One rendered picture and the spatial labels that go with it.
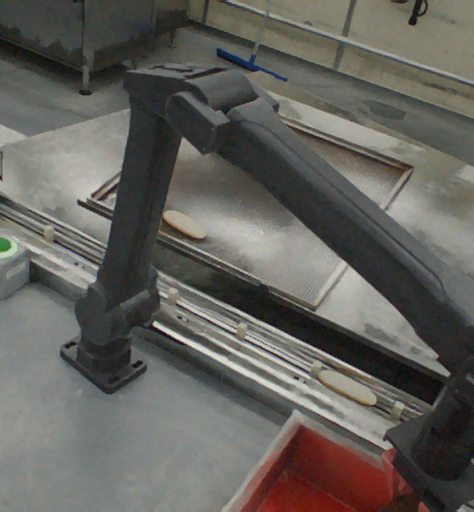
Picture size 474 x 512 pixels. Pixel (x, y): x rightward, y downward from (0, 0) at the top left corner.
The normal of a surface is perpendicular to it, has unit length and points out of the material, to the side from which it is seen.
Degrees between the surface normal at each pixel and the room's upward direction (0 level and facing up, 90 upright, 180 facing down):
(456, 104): 90
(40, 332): 0
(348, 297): 10
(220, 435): 0
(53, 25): 90
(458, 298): 15
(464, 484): 1
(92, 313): 90
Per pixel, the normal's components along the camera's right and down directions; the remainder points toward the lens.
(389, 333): 0.08, -0.71
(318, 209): -0.60, 0.33
